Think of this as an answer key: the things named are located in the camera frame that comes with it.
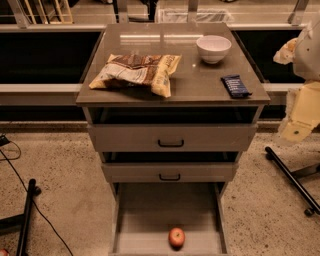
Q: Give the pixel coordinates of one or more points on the red apple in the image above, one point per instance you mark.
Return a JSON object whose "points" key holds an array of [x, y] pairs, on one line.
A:
{"points": [[176, 237]]}

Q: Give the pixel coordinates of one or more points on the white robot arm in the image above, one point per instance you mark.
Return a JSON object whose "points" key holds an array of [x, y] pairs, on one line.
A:
{"points": [[303, 104]]}

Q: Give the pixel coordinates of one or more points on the grey drawer cabinet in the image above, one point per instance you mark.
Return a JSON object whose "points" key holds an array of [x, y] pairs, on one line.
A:
{"points": [[198, 95]]}

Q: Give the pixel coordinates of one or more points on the top grey drawer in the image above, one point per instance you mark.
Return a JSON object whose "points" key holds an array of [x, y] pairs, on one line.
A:
{"points": [[169, 138]]}

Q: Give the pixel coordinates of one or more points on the middle grey drawer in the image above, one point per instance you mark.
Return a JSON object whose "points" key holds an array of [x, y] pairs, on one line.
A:
{"points": [[169, 172]]}

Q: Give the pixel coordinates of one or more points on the bottom grey open drawer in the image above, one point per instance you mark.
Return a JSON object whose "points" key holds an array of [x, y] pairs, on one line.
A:
{"points": [[146, 212]]}

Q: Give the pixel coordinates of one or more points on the yellow chip bag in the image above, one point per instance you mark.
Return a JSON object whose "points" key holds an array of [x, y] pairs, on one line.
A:
{"points": [[144, 70]]}

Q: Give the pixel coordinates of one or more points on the dark blue snack bar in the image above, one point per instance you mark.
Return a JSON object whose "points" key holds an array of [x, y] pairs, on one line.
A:
{"points": [[235, 87]]}

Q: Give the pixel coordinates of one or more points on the white ceramic bowl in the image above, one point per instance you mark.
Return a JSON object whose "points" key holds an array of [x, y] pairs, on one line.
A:
{"points": [[213, 48]]}

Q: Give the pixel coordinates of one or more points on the black stand leg left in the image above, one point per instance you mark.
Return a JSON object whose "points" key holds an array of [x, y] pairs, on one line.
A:
{"points": [[20, 223]]}

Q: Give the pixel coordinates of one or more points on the metal railing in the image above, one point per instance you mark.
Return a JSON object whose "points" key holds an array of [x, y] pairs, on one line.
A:
{"points": [[237, 14]]}

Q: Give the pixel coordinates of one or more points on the red object at corner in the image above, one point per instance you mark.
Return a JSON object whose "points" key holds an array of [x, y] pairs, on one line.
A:
{"points": [[4, 252]]}

